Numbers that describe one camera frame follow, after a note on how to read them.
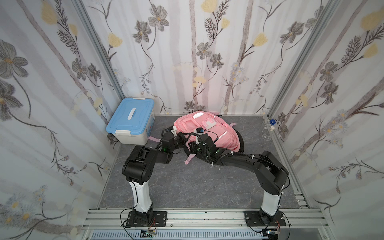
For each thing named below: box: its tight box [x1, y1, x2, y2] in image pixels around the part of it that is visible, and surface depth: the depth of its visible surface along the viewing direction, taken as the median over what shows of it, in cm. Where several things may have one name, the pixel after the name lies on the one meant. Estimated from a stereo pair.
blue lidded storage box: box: [105, 97, 155, 146], surface depth 98 cm
